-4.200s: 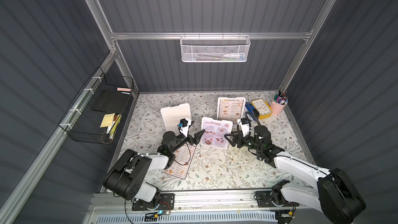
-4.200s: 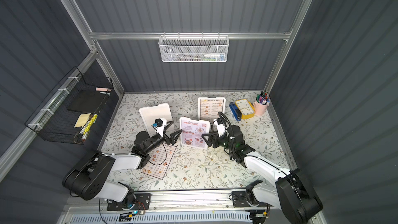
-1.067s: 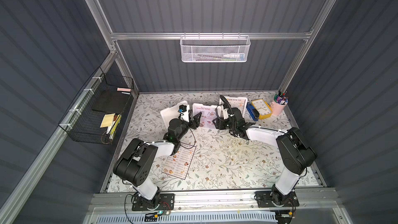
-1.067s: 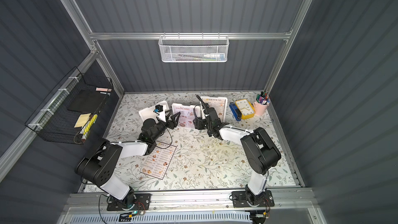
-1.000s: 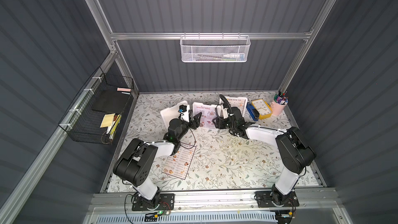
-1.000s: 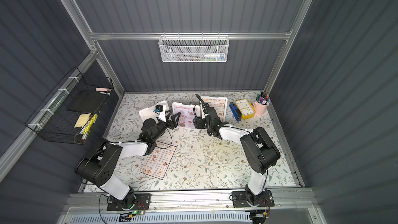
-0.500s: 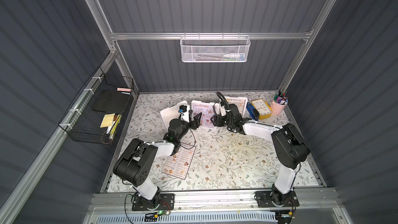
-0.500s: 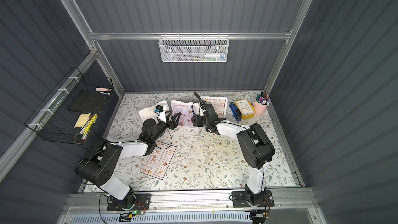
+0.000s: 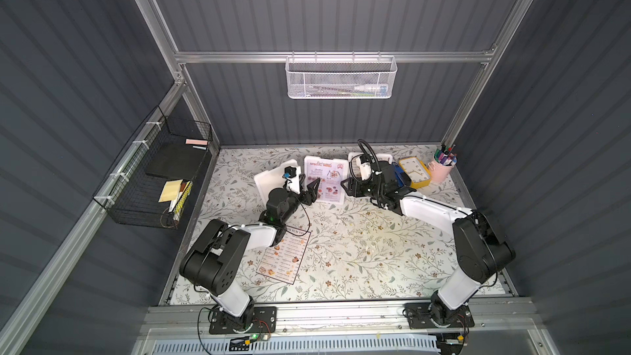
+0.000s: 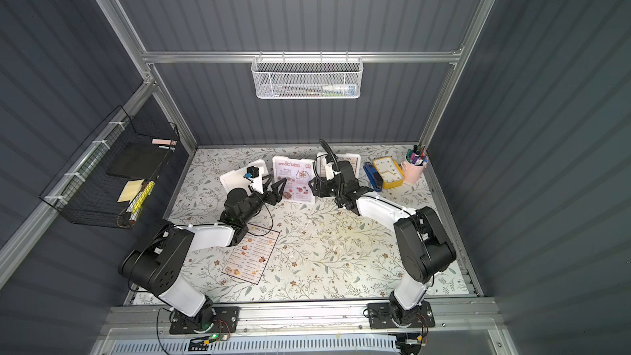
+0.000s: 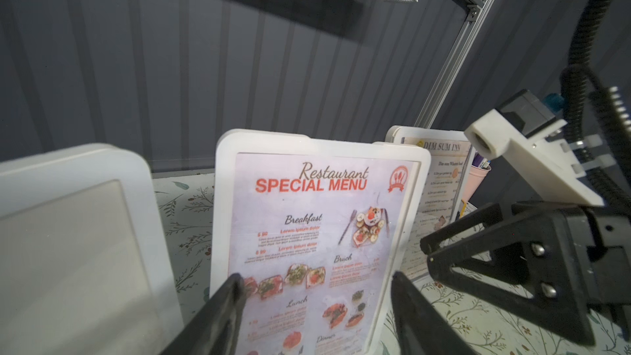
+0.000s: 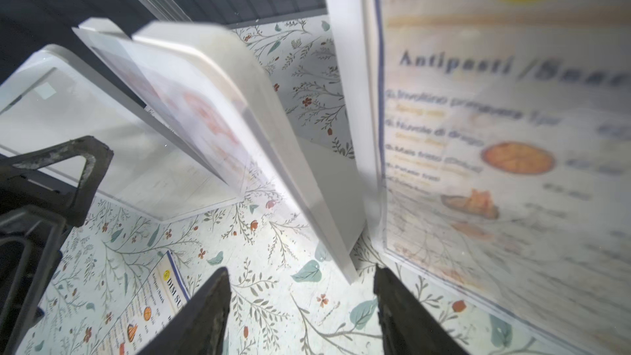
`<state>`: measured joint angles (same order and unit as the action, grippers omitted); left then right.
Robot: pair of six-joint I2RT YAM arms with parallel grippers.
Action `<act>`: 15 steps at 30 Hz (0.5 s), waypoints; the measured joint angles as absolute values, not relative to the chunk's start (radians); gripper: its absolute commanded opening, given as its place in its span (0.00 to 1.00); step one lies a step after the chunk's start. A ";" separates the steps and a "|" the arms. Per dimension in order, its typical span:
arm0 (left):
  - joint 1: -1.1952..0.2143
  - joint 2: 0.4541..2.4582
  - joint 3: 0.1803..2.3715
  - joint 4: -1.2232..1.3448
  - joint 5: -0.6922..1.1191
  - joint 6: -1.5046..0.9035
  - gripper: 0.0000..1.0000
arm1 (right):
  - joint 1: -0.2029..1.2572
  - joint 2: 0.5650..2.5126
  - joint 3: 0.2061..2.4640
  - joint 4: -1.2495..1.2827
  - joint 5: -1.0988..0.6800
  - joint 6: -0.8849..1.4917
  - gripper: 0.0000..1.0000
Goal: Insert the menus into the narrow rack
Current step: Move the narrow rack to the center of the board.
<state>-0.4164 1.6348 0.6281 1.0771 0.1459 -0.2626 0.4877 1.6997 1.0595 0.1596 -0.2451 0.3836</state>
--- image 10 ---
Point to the yellow tray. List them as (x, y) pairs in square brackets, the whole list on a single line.
[(390, 172)]

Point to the pink eraser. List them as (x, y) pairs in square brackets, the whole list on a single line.
[(164, 142)]

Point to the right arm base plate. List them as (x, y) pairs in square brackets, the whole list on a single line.
[(384, 315)]

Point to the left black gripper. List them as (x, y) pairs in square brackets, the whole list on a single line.
[(269, 191)]

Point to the blue stapler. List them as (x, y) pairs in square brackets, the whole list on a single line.
[(373, 176)]

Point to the yellow sticky notepad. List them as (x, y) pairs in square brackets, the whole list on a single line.
[(131, 190)]

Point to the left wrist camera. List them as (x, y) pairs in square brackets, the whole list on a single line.
[(254, 177)]

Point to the black notebook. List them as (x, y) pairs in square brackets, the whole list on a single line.
[(139, 161)]

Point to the yellow patterned roll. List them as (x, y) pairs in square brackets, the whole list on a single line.
[(134, 209)]

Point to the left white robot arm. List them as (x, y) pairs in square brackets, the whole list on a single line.
[(155, 263)]

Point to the pink pen cup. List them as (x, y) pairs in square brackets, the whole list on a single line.
[(412, 172)]

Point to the black wire wall basket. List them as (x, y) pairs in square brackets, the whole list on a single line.
[(109, 184)]

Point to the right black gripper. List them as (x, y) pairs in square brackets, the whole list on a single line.
[(324, 186)]

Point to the white wire mesh basket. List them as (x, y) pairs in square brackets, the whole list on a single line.
[(303, 78)]

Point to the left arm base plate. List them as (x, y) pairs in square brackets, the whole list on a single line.
[(222, 318)]

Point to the white tube in basket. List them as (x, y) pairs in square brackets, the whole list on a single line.
[(348, 90)]

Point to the white rack panel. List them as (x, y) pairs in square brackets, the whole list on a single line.
[(353, 159), (234, 179), (294, 180)]

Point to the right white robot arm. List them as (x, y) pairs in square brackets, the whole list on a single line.
[(425, 248)]

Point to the Dim Sum menu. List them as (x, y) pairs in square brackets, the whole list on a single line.
[(249, 259)]

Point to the pink special menu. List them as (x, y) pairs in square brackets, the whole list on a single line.
[(294, 181)]

